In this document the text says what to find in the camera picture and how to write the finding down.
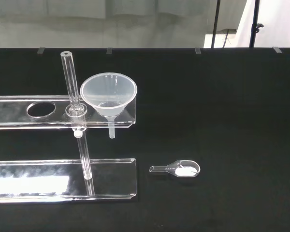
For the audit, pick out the clear cloth clip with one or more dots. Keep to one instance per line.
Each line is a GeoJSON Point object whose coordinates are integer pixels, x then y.
{"type": "Point", "coordinates": [40, 50]}
{"type": "Point", "coordinates": [198, 50]}
{"type": "Point", "coordinates": [276, 49]}
{"type": "Point", "coordinates": [109, 50]}

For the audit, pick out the clear funnel stand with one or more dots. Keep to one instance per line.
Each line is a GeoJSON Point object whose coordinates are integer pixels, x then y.
{"type": "Point", "coordinates": [62, 178]}

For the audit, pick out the thin black tripod pole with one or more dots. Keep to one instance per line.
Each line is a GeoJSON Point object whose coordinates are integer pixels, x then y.
{"type": "Point", "coordinates": [216, 24]}

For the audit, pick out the glass weighing funnel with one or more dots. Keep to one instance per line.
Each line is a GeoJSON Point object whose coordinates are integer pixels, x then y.
{"type": "Point", "coordinates": [183, 171]}

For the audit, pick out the black cloth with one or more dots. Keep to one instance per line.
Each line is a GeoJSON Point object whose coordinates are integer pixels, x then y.
{"type": "Point", "coordinates": [232, 120]}

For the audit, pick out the pale board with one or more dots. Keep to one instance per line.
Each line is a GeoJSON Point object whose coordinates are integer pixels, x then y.
{"type": "Point", "coordinates": [280, 21]}

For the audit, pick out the black tripod pole with clamp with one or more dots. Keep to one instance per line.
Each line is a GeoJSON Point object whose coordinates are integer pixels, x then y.
{"type": "Point", "coordinates": [255, 14]}

